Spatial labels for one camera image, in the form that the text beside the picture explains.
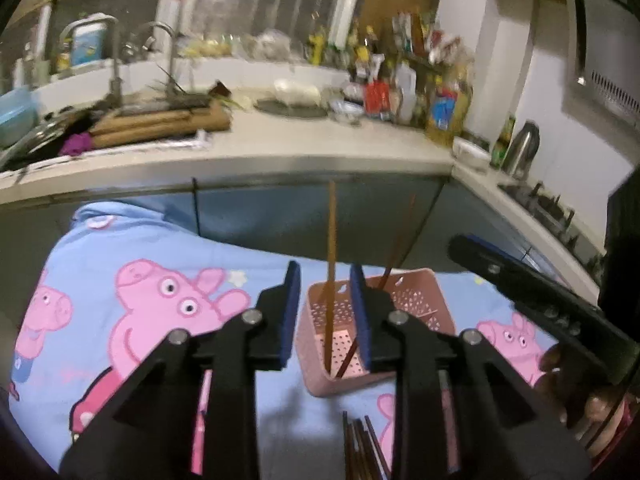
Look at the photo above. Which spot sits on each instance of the window with metal bars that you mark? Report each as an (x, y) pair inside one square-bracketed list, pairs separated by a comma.
[(280, 0)]

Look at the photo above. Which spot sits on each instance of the row of condiment bottles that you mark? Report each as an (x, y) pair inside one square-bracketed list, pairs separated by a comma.
[(415, 35)]

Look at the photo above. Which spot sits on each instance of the curved steel faucet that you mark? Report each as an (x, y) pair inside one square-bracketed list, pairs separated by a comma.
[(171, 60)]

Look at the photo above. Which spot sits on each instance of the brown wooden chopstick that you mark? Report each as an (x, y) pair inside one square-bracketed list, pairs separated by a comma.
[(346, 445), (355, 455), (377, 445), (400, 240), (364, 450), (330, 240)]

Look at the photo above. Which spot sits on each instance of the square steel faucet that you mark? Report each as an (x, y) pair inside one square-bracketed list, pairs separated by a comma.
[(116, 75)]

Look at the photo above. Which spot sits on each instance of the glass pan lid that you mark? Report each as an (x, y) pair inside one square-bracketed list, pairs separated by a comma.
[(35, 140)]

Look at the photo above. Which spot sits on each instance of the green bottle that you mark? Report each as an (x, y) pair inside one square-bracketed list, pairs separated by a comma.
[(502, 145)]

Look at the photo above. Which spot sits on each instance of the person's right forearm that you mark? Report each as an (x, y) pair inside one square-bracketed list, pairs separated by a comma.
[(625, 432)]

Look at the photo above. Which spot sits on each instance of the blue printed container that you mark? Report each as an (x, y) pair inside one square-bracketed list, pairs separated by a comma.
[(87, 47)]

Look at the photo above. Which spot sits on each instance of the pink perforated plastic basket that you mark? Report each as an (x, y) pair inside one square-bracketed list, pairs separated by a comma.
[(312, 350)]

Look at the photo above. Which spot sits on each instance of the gas stove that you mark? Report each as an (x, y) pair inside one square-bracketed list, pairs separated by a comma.
[(545, 207)]

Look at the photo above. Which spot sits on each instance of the red label bottle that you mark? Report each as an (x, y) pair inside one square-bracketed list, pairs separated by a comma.
[(378, 100)]

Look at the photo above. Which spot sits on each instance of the purple cloth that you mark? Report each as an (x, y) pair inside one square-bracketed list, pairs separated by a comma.
[(75, 144)]

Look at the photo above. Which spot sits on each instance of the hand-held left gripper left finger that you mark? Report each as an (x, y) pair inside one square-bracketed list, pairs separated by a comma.
[(292, 310)]

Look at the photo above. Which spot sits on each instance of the dark round plate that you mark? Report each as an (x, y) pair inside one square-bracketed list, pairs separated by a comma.
[(290, 109)]

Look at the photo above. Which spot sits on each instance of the blue plastic basin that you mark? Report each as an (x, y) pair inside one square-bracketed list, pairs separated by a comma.
[(17, 112)]

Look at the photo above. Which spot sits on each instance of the person's right hand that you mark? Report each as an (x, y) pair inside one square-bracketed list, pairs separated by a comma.
[(575, 390)]

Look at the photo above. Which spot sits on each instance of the small glass bowl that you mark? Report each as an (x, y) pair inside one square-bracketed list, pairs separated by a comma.
[(346, 111)]

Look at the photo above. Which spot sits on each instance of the yellow cooking oil bottle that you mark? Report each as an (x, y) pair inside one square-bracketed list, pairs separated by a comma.
[(447, 110)]

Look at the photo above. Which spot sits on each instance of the blue pig printed blanket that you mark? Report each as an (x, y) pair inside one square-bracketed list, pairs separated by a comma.
[(150, 240)]

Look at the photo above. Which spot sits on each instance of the white plastic jug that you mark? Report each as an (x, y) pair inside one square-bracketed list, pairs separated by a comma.
[(406, 95)]

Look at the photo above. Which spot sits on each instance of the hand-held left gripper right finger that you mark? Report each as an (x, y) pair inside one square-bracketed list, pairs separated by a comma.
[(359, 310)]

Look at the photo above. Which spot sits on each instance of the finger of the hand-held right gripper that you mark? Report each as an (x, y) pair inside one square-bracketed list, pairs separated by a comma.
[(500, 272)]

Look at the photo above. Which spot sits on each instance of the steel kettle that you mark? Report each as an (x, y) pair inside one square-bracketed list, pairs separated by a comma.
[(522, 150)]

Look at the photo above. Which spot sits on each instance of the steel range hood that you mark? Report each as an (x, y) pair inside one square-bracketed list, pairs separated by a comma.
[(610, 60)]

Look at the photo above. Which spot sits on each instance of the white food bag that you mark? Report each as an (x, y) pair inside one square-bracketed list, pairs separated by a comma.
[(297, 92)]

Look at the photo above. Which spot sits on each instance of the white dish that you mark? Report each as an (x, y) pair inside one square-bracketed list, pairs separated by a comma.
[(471, 154)]

